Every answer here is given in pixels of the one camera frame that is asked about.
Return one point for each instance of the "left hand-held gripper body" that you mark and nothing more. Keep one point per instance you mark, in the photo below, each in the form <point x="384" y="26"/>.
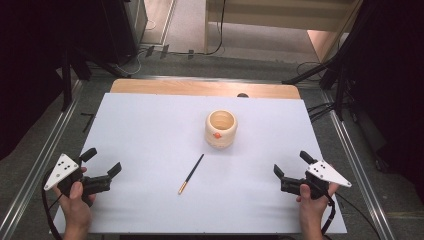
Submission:
<point x="62" y="170"/>

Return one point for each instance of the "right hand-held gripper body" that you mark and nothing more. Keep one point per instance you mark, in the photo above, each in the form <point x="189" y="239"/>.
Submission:
<point x="328" y="174"/>

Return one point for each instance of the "cream wooden cup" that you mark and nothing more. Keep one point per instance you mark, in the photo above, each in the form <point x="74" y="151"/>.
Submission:
<point x="220" y="130"/>

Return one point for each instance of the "black pen with gold tip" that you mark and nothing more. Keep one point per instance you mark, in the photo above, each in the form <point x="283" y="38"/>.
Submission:
<point x="191" y="173"/>

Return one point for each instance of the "person's right hand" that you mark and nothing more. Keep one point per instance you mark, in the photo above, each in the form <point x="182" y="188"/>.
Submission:
<point x="312" y="210"/>

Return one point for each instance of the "person's left hand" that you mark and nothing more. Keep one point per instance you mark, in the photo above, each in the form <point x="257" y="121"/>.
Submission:
<point x="76" y="208"/>

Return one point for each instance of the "white board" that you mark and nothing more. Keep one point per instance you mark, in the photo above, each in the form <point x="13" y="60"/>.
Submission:
<point x="160" y="133"/>

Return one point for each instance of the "black metal stand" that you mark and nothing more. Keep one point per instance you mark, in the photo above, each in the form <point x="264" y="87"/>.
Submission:
<point x="66" y="80"/>
<point x="339" y="90"/>

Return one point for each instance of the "small dark round object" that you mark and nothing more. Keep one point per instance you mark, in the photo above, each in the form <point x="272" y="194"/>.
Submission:
<point x="242" y="95"/>

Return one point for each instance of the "black curtain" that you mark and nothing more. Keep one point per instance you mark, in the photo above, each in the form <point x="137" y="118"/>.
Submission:
<point x="393" y="83"/>
<point x="30" y="66"/>

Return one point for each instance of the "wooden table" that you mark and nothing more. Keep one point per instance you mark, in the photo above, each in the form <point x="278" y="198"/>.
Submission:
<point x="186" y="87"/>

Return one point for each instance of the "dark cabinet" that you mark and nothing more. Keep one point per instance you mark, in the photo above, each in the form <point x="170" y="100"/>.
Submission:
<point x="123" y="30"/>

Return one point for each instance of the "dark plug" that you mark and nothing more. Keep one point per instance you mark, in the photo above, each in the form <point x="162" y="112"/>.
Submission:
<point x="190" y="54"/>

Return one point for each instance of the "light wooden furniture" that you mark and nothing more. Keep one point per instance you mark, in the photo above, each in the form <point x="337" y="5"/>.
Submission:
<point x="276" y="13"/>

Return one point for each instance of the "aluminium floor rail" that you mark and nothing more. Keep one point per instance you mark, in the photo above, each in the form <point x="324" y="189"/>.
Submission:
<point x="360" y="160"/>
<point x="40" y="160"/>

